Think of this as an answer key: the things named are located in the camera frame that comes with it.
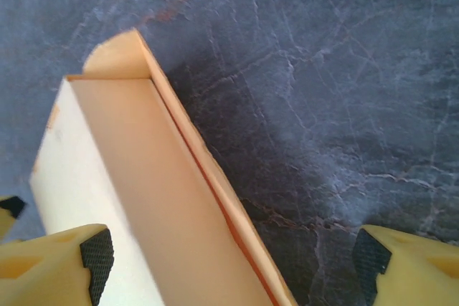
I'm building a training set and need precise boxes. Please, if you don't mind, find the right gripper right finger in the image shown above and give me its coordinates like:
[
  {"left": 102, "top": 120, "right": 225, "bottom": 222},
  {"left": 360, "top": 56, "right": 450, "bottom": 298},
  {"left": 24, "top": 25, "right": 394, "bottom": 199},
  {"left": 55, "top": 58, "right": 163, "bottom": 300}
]
[{"left": 351, "top": 224, "right": 459, "bottom": 306}]

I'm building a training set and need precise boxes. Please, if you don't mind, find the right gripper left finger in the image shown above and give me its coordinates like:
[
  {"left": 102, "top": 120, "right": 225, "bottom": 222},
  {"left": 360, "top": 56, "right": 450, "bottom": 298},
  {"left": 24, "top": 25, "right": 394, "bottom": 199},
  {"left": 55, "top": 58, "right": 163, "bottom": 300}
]
[{"left": 0, "top": 224, "right": 115, "bottom": 306}]

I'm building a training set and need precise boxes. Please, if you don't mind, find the yellow paper box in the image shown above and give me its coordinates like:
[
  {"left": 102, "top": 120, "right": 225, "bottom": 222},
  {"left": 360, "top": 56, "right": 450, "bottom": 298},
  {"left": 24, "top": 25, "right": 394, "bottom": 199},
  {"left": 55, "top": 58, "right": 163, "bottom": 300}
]
[{"left": 29, "top": 27, "right": 298, "bottom": 306}]

